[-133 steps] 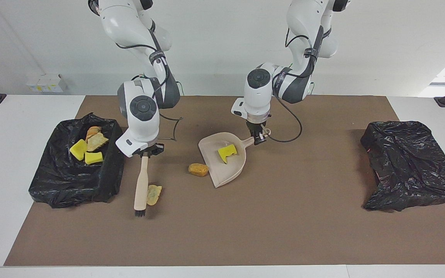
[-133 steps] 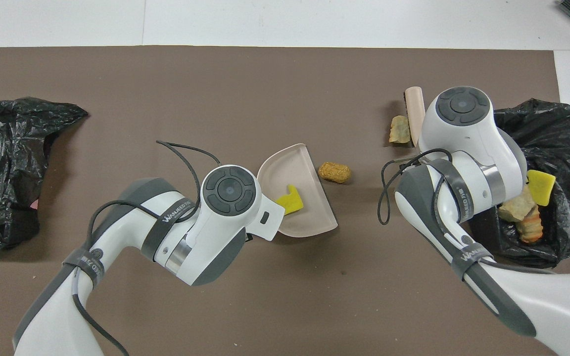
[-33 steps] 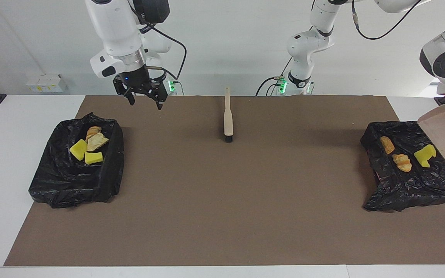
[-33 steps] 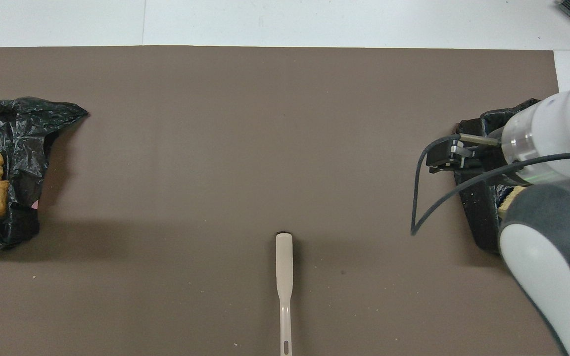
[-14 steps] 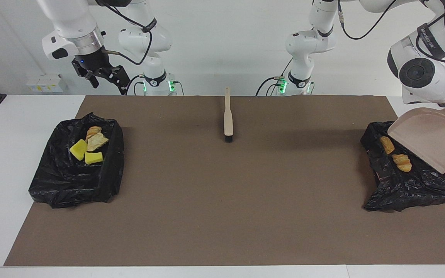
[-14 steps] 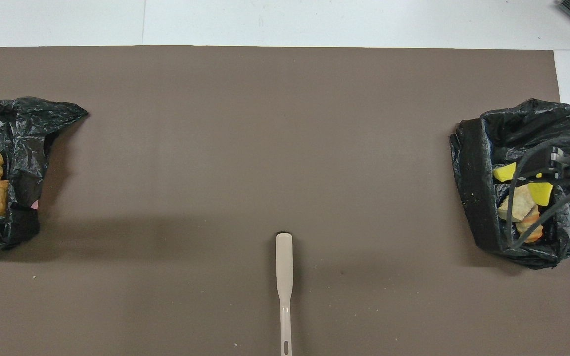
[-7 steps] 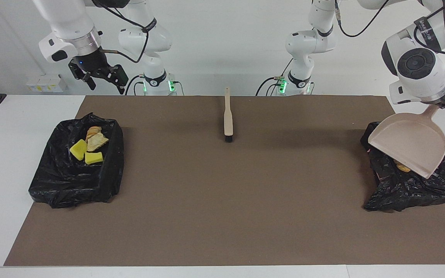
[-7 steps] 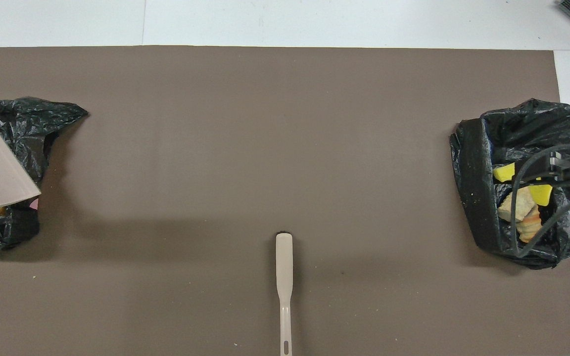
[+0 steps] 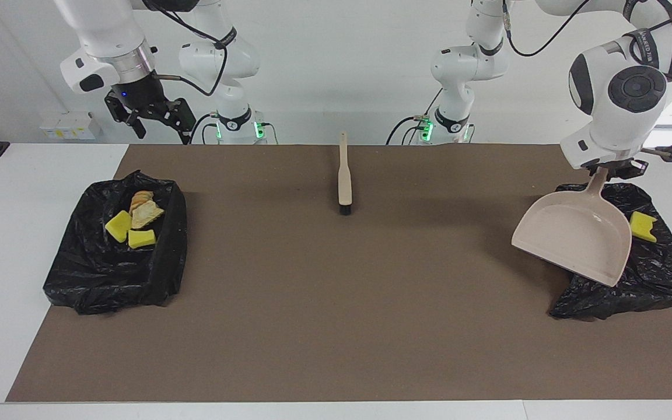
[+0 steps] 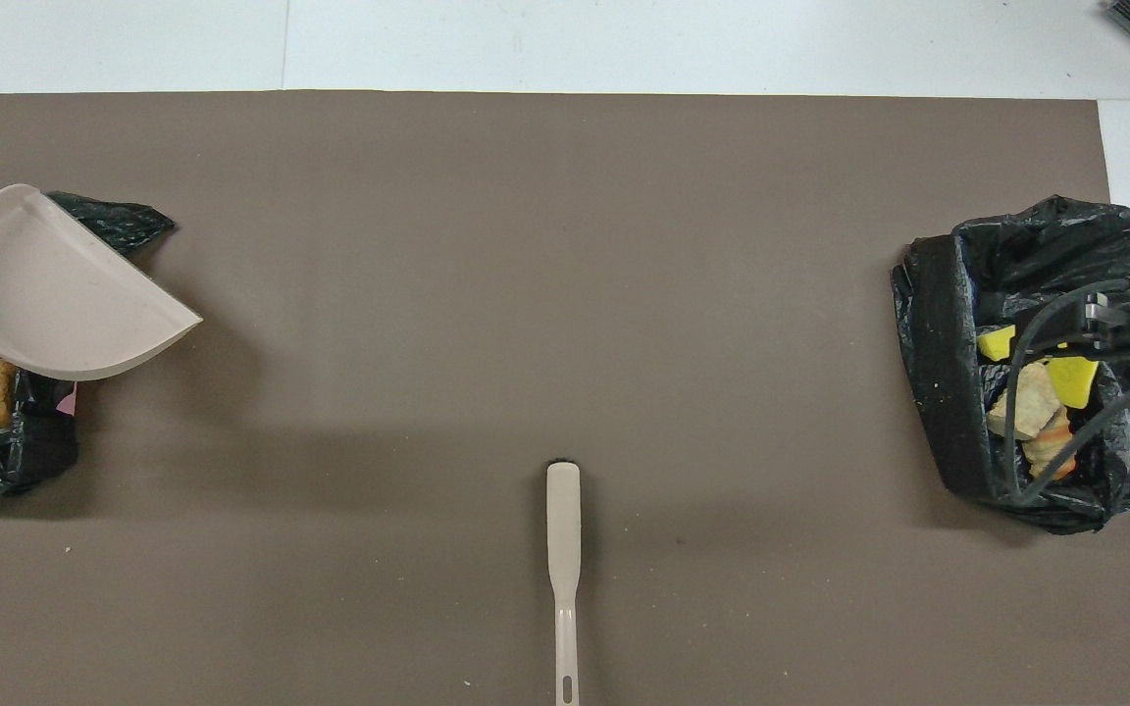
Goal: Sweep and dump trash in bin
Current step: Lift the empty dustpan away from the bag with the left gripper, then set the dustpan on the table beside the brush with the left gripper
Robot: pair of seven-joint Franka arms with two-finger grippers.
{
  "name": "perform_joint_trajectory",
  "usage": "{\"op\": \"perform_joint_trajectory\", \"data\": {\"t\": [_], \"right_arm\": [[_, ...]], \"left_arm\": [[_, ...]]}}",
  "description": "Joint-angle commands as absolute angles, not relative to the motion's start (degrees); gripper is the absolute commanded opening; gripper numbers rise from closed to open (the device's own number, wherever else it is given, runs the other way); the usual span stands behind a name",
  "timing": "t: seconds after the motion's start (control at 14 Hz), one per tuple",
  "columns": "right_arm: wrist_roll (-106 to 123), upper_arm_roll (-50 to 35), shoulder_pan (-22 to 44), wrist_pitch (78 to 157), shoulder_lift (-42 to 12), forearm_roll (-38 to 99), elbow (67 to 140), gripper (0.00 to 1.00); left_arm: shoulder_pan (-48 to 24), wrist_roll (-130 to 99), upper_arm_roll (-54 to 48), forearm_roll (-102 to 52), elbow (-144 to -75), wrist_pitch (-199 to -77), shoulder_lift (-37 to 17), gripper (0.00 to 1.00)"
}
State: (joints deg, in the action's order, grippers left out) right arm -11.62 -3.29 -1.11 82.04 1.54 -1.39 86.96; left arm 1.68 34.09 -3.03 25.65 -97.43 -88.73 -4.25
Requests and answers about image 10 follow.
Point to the large yellow sponge chunk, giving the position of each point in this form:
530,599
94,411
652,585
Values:
1075,382

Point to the small yellow sponge wedge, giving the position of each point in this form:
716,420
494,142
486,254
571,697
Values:
997,345

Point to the pale bread piece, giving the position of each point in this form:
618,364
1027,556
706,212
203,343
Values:
1021,402

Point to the striped tan bread piece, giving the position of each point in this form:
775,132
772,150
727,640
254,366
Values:
1051,446

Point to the beige brush with black bristles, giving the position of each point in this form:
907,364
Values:
564,529

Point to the beige plastic dustpan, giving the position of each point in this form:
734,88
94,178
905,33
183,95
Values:
65,314

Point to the brown table mat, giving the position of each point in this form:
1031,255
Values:
526,245

